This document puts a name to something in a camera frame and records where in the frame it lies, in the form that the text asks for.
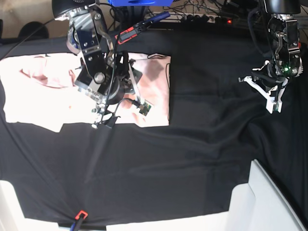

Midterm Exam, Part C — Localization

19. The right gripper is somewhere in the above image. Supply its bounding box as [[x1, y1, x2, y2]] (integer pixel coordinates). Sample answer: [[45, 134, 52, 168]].
[[91, 51, 143, 128]]

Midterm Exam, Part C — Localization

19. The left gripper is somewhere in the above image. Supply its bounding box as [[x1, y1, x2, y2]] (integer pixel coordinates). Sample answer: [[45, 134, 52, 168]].
[[238, 60, 289, 106]]

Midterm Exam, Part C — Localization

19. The pink T-shirt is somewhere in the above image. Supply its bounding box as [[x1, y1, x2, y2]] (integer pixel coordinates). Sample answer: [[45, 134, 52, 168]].
[[0, 53, 171, 132]]

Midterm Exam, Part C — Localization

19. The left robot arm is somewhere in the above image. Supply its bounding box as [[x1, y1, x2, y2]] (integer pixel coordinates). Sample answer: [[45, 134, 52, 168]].
[[239, 0, 303, 113]]

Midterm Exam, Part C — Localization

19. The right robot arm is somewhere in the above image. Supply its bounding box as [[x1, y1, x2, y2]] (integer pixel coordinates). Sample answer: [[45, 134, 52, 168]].
[[51, 0, 143, 128]]

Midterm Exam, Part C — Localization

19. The black table cloth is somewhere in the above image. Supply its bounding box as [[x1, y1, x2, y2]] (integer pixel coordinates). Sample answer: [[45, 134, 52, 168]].
[[0, 28, 308, 227]]

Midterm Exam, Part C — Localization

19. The top orange blue clamp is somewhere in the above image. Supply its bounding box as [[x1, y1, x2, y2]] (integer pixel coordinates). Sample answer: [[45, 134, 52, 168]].
[[115, 12, 170, 45]]

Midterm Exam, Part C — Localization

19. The orange blue clamp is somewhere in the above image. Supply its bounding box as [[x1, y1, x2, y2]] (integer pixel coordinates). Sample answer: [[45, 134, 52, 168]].
[[70, 210, 88, 231], [115, 12, 170, 45]]

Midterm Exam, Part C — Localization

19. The bottom orange blue clamp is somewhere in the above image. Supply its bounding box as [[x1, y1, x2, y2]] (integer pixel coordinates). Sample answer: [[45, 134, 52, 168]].
[[70, 210, 88, 231]]

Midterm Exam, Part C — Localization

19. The blue box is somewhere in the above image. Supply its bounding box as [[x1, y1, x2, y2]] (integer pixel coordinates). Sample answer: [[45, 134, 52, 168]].
[[108, 0, 173, 7]]

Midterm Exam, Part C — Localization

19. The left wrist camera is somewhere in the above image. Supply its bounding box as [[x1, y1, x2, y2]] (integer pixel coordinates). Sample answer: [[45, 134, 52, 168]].
[[266, 100, 282, 114]]

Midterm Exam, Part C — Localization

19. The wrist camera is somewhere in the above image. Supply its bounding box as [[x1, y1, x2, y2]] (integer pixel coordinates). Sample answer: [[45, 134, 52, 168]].
[[139, 100, 153, 116], [266, 100, 282, 114]]

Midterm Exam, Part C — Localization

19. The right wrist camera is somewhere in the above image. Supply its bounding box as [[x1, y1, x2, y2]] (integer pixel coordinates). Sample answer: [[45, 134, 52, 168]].
[[139, 100, 153, 116]]

